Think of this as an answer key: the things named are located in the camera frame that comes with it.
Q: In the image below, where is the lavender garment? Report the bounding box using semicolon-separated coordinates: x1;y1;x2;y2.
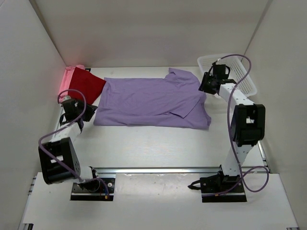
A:
94;68;211;130

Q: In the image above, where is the white plastic basket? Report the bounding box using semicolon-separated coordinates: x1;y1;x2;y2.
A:
197;54;257;97

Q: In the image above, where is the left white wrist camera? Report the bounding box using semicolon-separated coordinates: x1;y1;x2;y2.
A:
58;95;71;103

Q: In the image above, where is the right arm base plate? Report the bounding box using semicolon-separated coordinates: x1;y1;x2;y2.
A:
200;174;247;203

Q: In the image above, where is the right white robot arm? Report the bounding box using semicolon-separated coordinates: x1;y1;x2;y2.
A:
188;62;266;196

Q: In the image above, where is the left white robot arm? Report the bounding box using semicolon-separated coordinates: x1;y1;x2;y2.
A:
38;97;97;184

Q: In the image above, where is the pink t shirt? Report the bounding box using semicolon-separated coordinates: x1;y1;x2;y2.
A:
58;65;85;102

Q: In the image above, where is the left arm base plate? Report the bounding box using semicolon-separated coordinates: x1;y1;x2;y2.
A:
70;172;116;202

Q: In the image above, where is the red t shirt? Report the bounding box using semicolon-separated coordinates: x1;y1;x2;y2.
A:
68;67;106;104

